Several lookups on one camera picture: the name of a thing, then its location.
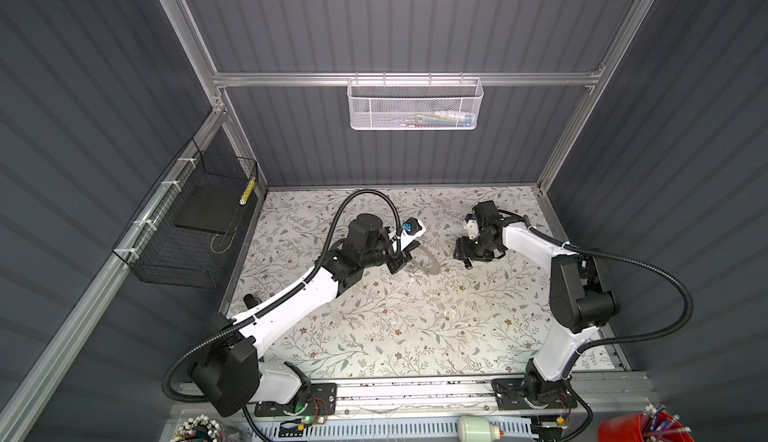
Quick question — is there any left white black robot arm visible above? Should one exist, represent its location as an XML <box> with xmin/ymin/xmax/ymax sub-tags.
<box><xmin>190</xmin><ymin>214</ymin><xmax>426</xmax><ymax>417</ymax></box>

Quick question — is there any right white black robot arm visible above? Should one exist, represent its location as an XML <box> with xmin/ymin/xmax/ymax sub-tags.
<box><xmin>454</xmin><ymin>201</ymin><xmax>619</xmax><ymax>408</ymax></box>

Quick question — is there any black blue handheld device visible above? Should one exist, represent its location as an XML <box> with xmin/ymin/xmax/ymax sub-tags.
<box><xmin>243</xmin><ymin>293</ymin><xmax>262</xmax><ymax>311</ymax></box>

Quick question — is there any yellow marker pen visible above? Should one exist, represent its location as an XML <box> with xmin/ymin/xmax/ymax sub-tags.
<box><xmin>238</xmin><ymin>177</ymin><xmax>256</xmax><ymax>206</ymax></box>

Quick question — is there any white plastic bottle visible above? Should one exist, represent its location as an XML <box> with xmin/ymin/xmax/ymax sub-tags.
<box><xmin>457</xmin><ymin>415</ymin><xmax>502</xmax><ymax>442</ymax></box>

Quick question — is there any red cup with pens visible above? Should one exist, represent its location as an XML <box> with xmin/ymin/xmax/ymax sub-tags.
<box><xmin>597</xmin><ymin>407</ymin><xmax>694</xmax><ymax>442</ymax></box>

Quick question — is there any pile of white connectors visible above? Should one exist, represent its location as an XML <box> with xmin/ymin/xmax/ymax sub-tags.
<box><xmin>170</xmin><ymin>415</ymin><xmax>225</xmax><ymax>442</ymax></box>

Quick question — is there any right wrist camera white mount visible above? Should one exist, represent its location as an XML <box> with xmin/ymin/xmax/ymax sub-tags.
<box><xmin>465</xmin><ymin>214</ymin><xmax>481</xmax><ymax>240</ymax></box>

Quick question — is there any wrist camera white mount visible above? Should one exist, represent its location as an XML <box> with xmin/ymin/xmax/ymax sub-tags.
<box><xmin>388</xmin><ymin>217</ymin><xmax>426</xmax><ymax>254</ymax></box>
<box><xmin>465</xmin><ymin>214</ymin><xmax>481</xmax><ymax>240</ymax></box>

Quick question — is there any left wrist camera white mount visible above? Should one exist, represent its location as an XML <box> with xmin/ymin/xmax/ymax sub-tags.
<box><xmin>388</xmin><ymin>217</ymin><xmax>426</xmax><ymax>254</ymax></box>

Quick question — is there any white wire mesh basket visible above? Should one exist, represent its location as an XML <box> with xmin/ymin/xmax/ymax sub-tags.
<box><xmin>346</xmin><ymin>77</ymin><xmax>484</xmax><ymax>131</ymax></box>

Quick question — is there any white cable duct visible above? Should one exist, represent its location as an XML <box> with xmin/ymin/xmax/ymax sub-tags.
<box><xmin>256</xmin><ymin>416</ymin><xmax>541</xmax><ymax>441</ymax></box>

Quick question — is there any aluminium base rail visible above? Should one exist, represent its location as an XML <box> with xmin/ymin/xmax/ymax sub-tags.
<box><xmin>173</xmin><ymin>372</ymin><xmax>655</xmax><ymax>425</ymax></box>

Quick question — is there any black wire basket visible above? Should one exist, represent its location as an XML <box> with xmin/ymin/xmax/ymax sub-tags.
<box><xmin>113</xmin><ymin>142</ymin><xmax>259</xmax><ymax>289</ymax></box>

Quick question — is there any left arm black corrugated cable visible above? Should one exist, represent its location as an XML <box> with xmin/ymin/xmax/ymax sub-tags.
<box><xmin>161</xmin><ymin>189</ymin><xmax>404</xmax><ymax>404</ymax></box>

